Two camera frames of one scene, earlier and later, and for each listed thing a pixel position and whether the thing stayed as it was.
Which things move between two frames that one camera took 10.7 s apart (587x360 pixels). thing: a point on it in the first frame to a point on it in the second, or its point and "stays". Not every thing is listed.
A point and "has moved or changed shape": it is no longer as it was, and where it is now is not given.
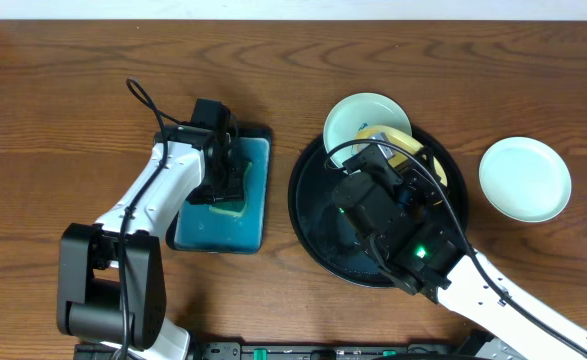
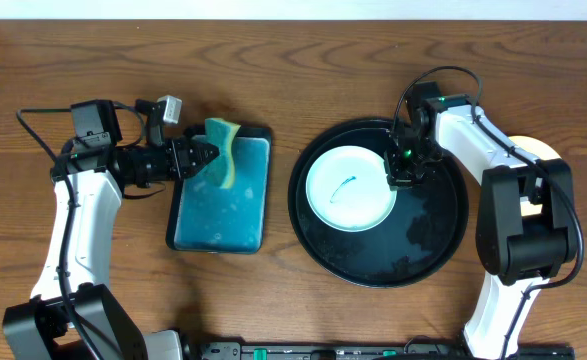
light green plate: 353,113 to 349,187
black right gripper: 420,179 to 398,179
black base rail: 295,351 stays
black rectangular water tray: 196,228 stays
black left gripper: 224,185 to 181,158
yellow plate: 403,157 to 539,151
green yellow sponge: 234,208 has moved or changed shape
